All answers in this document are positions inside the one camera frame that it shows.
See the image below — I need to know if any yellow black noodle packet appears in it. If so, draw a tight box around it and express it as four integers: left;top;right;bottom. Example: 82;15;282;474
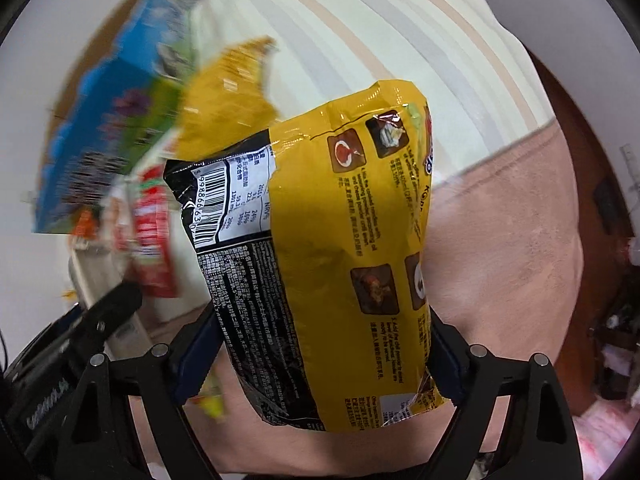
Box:
164;79;442;432

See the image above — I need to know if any cream striped blanket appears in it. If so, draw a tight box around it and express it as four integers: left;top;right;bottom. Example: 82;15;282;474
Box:
191;0;556;183

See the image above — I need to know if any cardboard box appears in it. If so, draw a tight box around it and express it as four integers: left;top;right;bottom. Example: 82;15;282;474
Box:
34;0;193;234

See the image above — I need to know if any red snack packet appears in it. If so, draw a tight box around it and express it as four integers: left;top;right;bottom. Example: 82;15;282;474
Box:
113;164;178;298

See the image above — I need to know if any pink blanket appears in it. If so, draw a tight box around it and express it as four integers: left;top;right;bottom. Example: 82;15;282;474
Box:
186;122;584;476

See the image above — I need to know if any small yellow snack bag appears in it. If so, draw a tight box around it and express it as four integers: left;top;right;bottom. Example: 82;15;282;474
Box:
170;36;278;162

